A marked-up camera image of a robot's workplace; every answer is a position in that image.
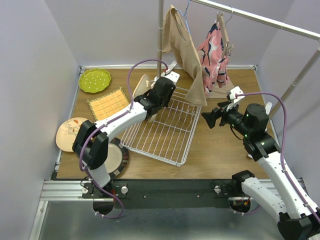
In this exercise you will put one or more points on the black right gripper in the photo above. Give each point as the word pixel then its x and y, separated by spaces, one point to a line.
pixel 211 117

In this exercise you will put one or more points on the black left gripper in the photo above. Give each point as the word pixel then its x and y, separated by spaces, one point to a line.
pixel 170 96

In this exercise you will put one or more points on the yellow woven placemat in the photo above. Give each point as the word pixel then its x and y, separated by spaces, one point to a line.
pixel 108 105

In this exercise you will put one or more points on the green polka dot plate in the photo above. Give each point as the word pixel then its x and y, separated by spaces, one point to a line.
pixel 94 80

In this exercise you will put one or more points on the cream green floral plate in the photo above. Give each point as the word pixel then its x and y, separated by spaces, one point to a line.
pixel 152 118

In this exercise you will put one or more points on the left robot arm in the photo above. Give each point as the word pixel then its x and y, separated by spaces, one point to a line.
pixel 91 144

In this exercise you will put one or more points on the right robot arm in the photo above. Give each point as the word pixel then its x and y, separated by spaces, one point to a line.
pixel 296 214

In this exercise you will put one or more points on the pink patterned hanging garment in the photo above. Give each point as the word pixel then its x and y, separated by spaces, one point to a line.
pixel 213 63

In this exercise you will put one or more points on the beige hanging shirt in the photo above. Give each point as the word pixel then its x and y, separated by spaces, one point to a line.
pixel 176 39

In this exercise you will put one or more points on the black rimmed silver plate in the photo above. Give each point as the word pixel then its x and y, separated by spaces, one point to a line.
pixel 117 158

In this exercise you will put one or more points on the wooden clip hanger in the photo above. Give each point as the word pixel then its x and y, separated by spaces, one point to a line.
pixel 227 47

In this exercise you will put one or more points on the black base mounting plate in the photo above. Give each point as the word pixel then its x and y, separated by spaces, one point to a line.
pixel 172 193

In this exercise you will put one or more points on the beige plate orange leaves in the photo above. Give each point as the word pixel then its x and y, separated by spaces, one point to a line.
pixel 67 132

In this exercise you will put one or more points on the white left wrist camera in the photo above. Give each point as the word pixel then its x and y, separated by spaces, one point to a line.
pixel 171 75

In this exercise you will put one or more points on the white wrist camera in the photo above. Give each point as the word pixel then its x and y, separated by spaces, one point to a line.
pixel 235 97
pixel 171 75

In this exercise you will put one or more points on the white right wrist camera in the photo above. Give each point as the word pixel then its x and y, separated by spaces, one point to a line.
pixel 235 97

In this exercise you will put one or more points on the white wire dish rack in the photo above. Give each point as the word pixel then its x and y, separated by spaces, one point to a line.
pixel 169 136

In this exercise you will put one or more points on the blue wire hanger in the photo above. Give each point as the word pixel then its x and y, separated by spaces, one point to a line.
pixel 184 16

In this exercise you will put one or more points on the white clothes rack frame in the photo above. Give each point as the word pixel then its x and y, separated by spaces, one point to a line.
pixel 256 18

